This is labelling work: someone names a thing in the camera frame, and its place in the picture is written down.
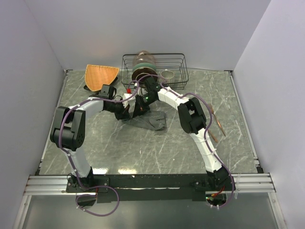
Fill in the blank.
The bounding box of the grey cloth napkin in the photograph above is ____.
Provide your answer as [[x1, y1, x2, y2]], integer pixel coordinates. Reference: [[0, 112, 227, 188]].
[[122, 111, 167, 131]]

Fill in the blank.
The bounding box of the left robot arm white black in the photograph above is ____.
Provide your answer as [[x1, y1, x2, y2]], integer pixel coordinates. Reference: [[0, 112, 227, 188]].
[[50, 85, 134, 192]]

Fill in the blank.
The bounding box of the black wire dish rack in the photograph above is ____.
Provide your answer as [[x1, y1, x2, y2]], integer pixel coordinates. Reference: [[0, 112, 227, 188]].
[[121, 53, 189, 90]]

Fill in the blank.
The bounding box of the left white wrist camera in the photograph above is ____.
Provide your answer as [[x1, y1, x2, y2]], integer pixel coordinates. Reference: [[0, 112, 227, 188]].
[[123, 88, 136, 108]]

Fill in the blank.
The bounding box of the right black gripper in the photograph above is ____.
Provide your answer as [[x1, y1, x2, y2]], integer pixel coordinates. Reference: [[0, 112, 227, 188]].
[[133, 94, 157, 118]]

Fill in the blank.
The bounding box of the striped grey ceramic cup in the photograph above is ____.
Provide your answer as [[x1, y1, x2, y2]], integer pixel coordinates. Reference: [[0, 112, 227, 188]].
[[160, 69, 175, 84]]

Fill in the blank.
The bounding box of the woven orange wicker tray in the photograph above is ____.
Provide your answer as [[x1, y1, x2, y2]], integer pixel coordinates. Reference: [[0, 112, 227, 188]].
[[84, 64, 119, 84]]

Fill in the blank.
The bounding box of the brown dark bowl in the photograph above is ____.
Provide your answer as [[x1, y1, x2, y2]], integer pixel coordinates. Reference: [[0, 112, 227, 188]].
[[132, 71, 158, 84]]

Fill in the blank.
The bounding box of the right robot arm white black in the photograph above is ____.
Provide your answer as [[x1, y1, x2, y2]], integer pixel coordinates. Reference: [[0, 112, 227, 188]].
[[132, 74, 235, 190]]

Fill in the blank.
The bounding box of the copper spoon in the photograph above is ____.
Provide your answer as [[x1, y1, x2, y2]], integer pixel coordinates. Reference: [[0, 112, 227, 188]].
[[208, 130, 218, 143]]

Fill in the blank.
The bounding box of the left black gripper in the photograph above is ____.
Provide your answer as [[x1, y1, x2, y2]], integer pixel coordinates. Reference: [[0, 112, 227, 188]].
[[106, 98, 131, 120]]

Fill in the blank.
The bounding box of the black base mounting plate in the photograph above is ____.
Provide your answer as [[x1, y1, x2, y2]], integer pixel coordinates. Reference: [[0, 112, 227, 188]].
[[66, 173, 235, 203]]

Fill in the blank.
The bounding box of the copper fork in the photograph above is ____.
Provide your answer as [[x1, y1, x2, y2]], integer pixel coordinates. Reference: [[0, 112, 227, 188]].
[[208, 103, 226, 136]]

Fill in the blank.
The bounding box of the green plate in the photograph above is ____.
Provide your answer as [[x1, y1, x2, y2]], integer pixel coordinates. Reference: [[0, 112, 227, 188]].
[[132, 62, 156, 72]]

